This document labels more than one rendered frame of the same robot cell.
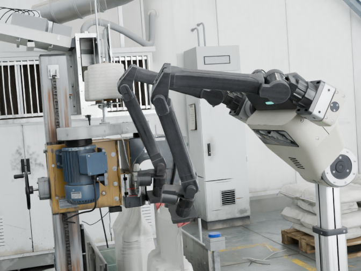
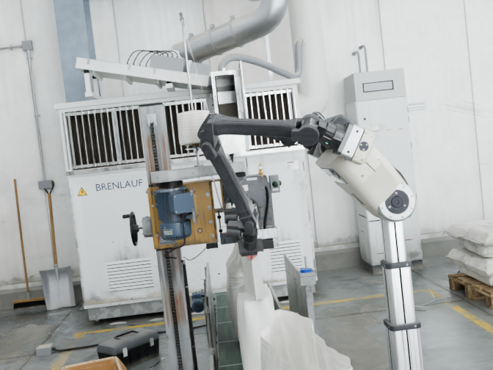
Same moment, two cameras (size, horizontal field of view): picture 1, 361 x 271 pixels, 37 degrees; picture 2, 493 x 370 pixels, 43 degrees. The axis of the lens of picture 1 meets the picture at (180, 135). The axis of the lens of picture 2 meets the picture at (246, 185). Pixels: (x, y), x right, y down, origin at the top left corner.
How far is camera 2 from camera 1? 0.81 m
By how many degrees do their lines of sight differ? 14
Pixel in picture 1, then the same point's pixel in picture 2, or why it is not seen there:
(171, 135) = (224, 177)
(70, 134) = (159, 177)
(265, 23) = (440, 40)
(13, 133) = not seen: hidden behind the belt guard
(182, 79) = (224, 128)
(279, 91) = (308, 135)
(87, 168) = (174, 207)
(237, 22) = (406, 41)
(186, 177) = (243, 213)
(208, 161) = not seen: hidden behind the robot
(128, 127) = not seen: hidden behind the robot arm
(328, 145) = (377, 181)
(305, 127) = (349, 165)
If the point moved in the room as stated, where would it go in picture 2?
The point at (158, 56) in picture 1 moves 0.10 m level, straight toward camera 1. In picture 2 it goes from (307, 87) to (307, 86)
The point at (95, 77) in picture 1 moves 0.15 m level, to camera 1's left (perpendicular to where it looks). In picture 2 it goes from (182, 125) to (152, 128)
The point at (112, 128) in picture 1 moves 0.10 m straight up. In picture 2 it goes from (202, 170) to (199, 150)
